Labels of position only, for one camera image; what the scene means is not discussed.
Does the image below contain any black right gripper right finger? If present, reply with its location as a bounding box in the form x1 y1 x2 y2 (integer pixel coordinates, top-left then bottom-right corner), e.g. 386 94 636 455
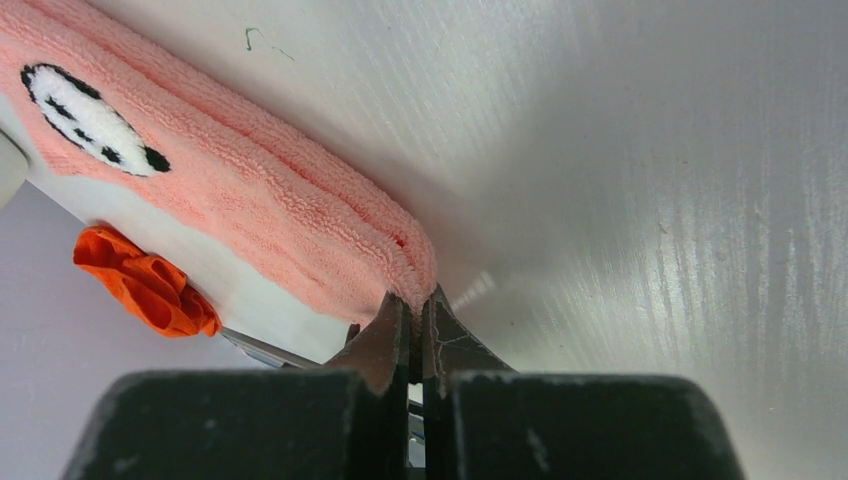
421 290 744 479

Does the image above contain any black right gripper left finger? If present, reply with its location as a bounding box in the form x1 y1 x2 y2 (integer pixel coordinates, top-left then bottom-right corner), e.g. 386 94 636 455
64 294 411 479

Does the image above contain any pink panda towel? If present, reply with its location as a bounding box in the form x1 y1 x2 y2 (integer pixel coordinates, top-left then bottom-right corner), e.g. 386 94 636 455
1 1 437 323

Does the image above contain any orange cloth on table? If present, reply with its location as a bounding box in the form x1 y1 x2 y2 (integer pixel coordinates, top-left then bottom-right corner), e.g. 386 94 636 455
72 225 222 338

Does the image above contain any white plastic tray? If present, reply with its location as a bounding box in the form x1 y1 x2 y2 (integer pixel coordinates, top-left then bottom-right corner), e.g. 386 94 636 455
0 132 29 208

